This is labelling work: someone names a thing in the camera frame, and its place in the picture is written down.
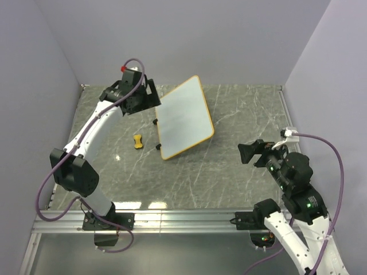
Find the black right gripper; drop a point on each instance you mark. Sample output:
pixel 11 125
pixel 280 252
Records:
pixel 258 146

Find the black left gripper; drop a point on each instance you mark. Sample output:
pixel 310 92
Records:
pixel 151 101

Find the yellow-framed whiteboard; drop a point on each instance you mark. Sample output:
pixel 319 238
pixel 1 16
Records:
pixel 183 119

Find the yellow whiteboard eraser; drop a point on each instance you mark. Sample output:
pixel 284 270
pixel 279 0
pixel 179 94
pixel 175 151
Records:
pixel 138 141

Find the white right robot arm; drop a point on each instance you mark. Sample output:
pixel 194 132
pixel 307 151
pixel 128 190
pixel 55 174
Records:
pixel 307 237

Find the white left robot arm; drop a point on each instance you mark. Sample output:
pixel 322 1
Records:
pixel 72 165

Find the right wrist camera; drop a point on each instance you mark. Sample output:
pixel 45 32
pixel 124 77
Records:
pixel 289 136

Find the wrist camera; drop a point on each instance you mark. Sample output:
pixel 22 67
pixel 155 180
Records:
pixel 289 136
pixel 131 72

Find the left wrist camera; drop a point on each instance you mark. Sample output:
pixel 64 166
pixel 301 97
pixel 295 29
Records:
pixel 131 72

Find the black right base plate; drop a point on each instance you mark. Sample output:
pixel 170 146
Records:
pixel 245 220

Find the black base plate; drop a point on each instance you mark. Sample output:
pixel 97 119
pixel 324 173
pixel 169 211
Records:
pixel 91 223
pixel 245 220

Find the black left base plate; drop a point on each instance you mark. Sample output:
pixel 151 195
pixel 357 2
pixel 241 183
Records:
pixel 91 223

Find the aluminium mounting rail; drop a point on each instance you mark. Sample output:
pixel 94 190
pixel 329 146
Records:
pixel 150 221

